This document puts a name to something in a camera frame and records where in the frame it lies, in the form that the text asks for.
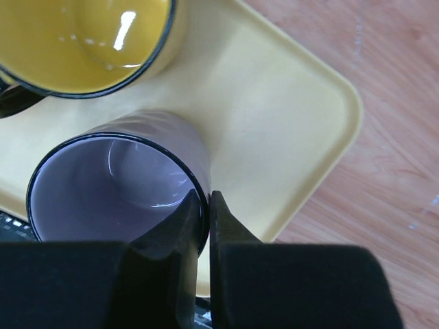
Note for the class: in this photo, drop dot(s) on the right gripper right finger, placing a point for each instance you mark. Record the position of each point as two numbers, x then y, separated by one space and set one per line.
271 285

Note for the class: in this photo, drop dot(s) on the purple ceramic mug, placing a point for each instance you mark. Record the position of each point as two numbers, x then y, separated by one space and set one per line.
119 180

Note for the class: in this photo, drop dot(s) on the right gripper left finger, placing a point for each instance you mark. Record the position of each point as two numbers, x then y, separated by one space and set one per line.
148 283

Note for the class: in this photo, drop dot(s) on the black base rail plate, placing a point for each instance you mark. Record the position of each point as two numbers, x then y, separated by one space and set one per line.
13 229

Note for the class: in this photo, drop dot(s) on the yellow glass mug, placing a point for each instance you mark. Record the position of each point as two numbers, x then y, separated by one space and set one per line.
84 49

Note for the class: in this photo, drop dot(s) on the yellow plastic tray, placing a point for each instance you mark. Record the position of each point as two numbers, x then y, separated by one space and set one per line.
271 115

